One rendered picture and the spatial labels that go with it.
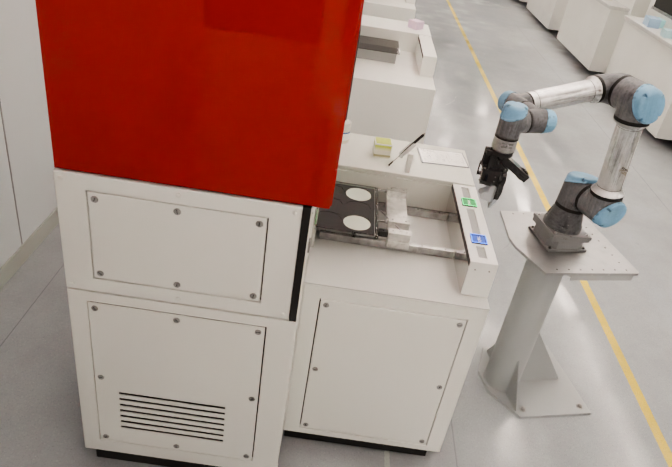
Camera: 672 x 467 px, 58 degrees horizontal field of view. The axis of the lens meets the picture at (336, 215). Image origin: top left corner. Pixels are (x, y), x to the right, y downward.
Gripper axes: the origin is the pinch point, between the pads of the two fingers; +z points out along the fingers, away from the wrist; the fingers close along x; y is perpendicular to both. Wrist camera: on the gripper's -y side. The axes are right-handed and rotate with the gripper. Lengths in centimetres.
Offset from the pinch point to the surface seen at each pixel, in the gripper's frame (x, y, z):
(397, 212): -24.6, 27.1, 22.7
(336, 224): -6, 50, 21
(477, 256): 10.6, 2.6, 14.7
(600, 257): -24, -56, 29
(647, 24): -500, -257, 18
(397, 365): 20, 21, 59
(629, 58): -508, -256, 57
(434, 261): -3.6, 12.8, 28.7
